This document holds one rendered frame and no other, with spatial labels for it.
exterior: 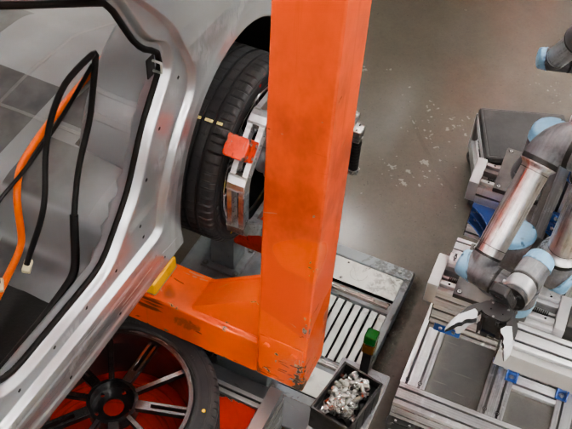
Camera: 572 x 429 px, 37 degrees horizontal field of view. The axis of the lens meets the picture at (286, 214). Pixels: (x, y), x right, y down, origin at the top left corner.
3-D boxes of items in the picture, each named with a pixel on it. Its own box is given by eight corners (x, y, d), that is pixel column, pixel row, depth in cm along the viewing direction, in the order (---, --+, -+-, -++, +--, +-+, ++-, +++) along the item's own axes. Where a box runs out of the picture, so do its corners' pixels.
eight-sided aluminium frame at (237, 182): (293, 163, 323) (301, 46, 283) (308, 168, 322) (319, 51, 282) (225, 260, 289) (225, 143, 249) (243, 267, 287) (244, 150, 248)
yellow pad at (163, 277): (140, 251, 277) (140, 241, 273) (177, 265, 273) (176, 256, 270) (117, 280, 268) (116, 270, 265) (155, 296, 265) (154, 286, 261)
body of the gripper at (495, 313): (502, 348, 199) (525, 316, 205) (506, 324, 193) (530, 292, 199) (472, 334, 202) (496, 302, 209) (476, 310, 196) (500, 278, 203)
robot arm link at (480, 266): (541, 103, 211) (447, 273, 219) (582, 122, 206) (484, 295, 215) (548, 110, 221) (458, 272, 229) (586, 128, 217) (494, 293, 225)
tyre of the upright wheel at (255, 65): (203, 218, 328) (258, 54, 321) (258, 239, 322) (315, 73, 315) (124, 222, 265) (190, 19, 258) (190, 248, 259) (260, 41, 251)
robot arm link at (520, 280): (538, 280, 202) (507, 266, 206) (529, 292, 199) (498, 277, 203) (534, 301, 207) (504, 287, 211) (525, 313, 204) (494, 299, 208)
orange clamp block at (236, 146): (237, 134, 260) (228, 131, 252) (260, 143, 258) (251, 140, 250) (230, 156, 261) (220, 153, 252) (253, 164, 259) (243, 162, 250)
